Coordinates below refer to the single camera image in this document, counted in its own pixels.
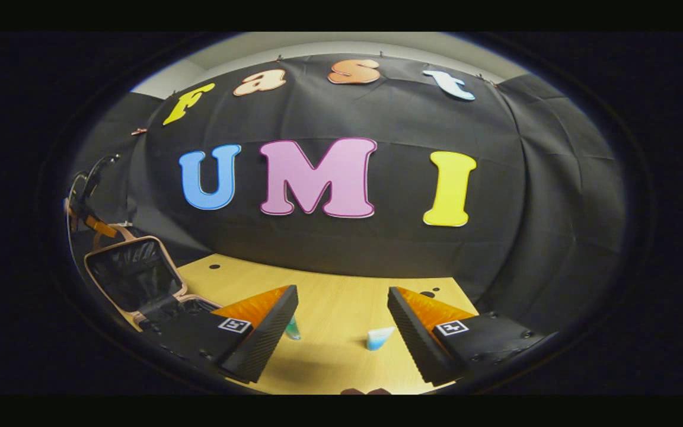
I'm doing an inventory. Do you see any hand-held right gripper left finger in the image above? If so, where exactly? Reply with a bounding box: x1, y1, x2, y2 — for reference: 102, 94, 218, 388
140, 285, 299, 384

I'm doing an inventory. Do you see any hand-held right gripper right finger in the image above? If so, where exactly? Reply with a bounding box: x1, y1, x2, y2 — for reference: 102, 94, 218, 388
387, 287, 558, 386

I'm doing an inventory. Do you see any light blue squeeze tube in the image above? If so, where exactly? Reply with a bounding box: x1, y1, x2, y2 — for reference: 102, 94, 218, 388
366, 326, 397, 351

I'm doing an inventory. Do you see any pink suitcase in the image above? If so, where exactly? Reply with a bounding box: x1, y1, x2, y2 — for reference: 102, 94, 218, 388
84, 222, 224, 332

